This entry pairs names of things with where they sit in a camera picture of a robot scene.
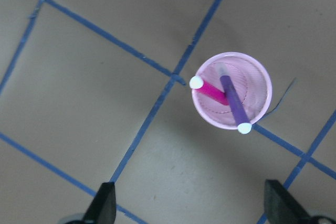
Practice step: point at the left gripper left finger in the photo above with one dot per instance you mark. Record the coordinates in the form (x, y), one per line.
(103, 207)

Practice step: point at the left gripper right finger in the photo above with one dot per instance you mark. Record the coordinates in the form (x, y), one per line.
(280, 207)

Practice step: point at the purple highlighter pen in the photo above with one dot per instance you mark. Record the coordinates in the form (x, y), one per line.
(242, 121)

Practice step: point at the pink highlighter pen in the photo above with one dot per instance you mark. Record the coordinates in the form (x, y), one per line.
(198, 84)

